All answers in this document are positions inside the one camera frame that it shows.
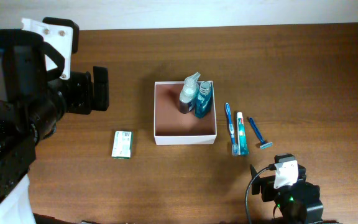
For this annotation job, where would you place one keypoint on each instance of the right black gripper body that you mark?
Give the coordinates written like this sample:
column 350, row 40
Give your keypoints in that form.
column 269, row 191

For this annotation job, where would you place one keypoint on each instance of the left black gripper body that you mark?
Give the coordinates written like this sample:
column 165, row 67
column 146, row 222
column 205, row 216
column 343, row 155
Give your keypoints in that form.
column 78, row 93

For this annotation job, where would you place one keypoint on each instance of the blue white toothbrush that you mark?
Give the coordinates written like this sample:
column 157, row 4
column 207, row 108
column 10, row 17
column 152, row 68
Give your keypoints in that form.
column 234, row 147

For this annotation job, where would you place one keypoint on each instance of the teal toothpaste tube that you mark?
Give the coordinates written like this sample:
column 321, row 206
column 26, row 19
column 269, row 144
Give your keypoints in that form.
column 241, row 134

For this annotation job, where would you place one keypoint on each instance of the clear blue spray bottle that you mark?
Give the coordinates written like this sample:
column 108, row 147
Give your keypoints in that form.
column 189, row 93

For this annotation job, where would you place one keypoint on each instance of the teal mouthwash bottle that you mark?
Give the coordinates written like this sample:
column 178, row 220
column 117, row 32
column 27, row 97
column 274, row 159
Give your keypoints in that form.
column 203, row 101

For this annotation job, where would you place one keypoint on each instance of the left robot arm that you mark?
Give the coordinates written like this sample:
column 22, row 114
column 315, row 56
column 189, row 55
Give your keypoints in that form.
column 33, row 99

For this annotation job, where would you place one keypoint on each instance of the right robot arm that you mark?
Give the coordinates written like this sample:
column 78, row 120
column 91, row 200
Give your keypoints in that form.
column 298, row 203

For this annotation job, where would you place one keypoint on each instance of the blue disposable razor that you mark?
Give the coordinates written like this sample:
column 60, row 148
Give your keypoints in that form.
column 263, row 143

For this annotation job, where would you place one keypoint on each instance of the white green soap box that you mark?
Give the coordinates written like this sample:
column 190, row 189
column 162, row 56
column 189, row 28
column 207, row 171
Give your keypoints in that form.
column 122, row 145

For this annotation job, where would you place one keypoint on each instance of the white square cardboard box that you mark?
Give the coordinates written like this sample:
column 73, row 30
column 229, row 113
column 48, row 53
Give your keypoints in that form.
column 171, row 127

